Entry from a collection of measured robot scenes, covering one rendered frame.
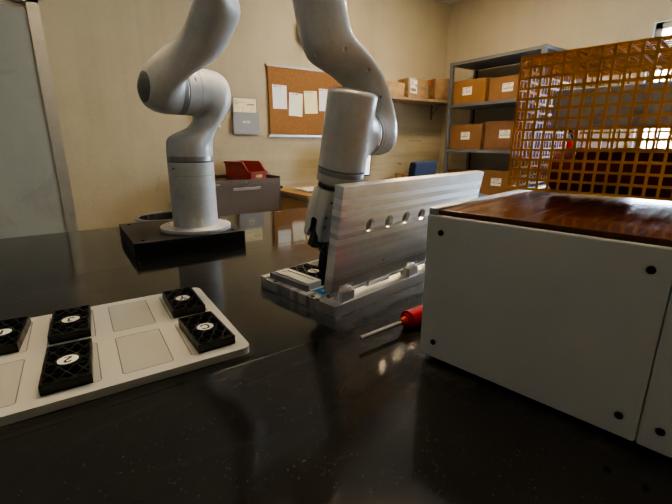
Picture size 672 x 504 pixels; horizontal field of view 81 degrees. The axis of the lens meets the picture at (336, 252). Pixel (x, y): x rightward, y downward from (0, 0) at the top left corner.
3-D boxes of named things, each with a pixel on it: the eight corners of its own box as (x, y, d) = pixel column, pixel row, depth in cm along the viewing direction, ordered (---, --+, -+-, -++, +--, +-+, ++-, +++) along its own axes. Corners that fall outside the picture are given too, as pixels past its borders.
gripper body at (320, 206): (344, 172, 77) (336, 226, 82) (304, 175, 70) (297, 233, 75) (373, 183, 72) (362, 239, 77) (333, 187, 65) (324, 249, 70)
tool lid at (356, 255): (476, 170, 87) (484, 171, 86) (457, 249, 94) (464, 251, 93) (335, 184, 57) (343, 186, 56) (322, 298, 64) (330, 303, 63)
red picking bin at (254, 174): (241, 177, 361) (240, 159, 357) (268, 178, 341) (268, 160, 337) (223, 178, 344) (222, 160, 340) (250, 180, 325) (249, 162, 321)
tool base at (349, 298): (397, 246, 107) (397, 233, 106) (468, 262, 93) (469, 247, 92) (260, 286, 77) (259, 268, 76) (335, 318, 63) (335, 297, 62)
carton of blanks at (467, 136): (449, 149, 455) (450, 125, 448) (461, 149, 466) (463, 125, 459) (480, 149, 421) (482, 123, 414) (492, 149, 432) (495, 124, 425)
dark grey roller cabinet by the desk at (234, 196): (266, 262, 400) (262, 172, 376) (290, 274, 364) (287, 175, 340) (199, 276, 360) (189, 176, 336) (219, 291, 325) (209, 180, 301)
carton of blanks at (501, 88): (487, 102, 408) (490, 78, 401) (498, 103, 417) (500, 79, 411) (526, 99, 374) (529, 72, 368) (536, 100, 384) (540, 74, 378)
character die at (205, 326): (211, 317, 61) (210, 310, 61) (235, 343, 53) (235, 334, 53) (178, 326, 58) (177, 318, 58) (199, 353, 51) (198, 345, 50)
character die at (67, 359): (93, 345, 53) (91, 337, 52) (93, 382, 45) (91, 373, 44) (48, 355, 50) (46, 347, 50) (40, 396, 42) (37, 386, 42)
